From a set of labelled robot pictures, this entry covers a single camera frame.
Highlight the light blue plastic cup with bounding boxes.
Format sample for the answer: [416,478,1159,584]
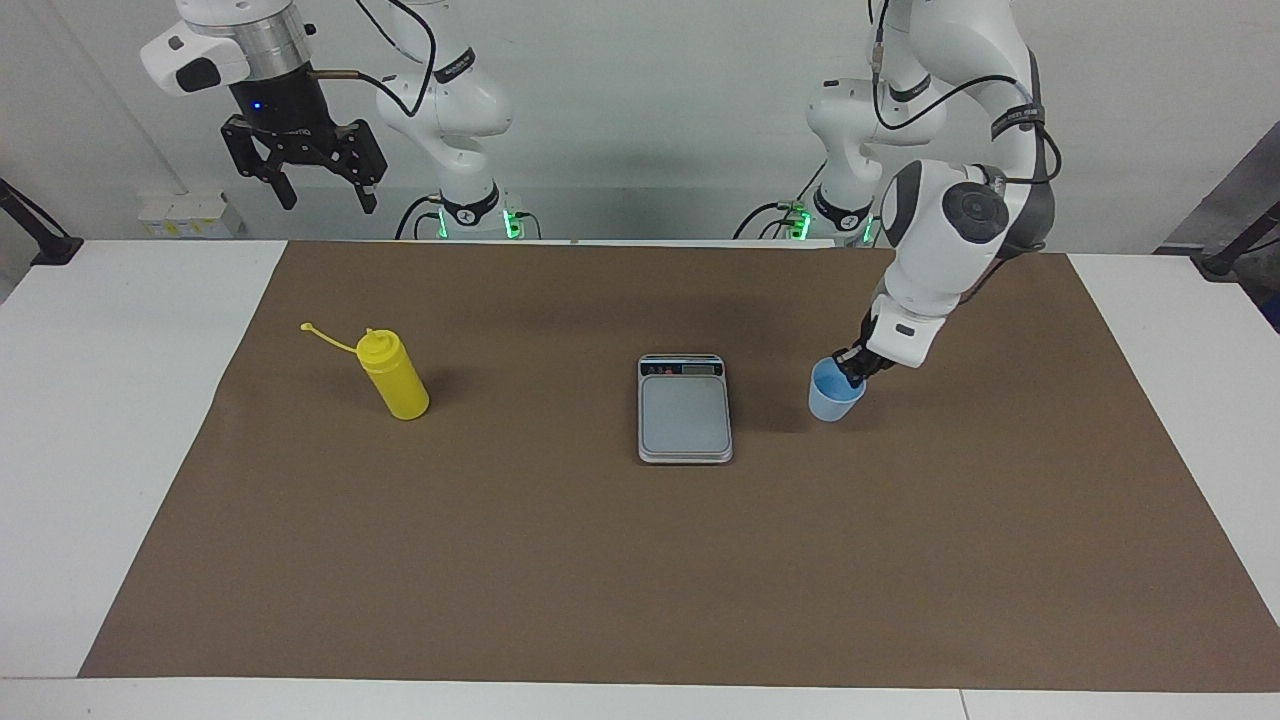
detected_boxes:
[808,358,867,423]

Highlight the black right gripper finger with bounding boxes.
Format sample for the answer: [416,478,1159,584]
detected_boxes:
[330,120,389,214]
[220,115,298,211]

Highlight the brown paper mat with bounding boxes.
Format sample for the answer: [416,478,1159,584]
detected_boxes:
[78,240,1280,693]

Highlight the yellow squeeze bottle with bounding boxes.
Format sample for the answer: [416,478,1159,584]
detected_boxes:
[300,322,431,421]

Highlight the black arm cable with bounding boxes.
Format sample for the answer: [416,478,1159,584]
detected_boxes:
[305,0,441,119]
[868,0,1061,301]

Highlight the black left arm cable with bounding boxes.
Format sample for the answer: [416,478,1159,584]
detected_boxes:
[868,0,1061,301]

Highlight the black base power cable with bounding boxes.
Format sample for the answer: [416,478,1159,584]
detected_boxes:
[395,193,443,241]
[733,160,831,241]

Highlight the silver digital kitchen scale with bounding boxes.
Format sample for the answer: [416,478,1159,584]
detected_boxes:
[637,353,734,465]

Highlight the white wall socket strip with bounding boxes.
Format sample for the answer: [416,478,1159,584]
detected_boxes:
[138,190,243,239]

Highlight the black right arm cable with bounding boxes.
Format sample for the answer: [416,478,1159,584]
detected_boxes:
[305,0,441,119]

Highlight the black clamp stand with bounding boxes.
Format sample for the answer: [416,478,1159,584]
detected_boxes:
[0,178,83,266]
[1195,200,1280,279]

